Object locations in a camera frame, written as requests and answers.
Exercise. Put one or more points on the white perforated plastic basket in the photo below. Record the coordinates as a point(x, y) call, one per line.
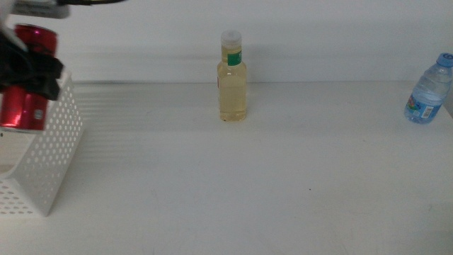
point(53, 159)

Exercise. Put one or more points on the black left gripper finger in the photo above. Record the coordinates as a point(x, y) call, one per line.
point(46, 76)

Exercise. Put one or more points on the yellow liquid bottle green label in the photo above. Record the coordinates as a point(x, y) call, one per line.
point(231, 92)

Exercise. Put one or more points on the clear water bottle blue cap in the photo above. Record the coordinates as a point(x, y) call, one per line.
point(426, 95)

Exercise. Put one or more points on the red soda can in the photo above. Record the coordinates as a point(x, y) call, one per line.
point(24, 113)

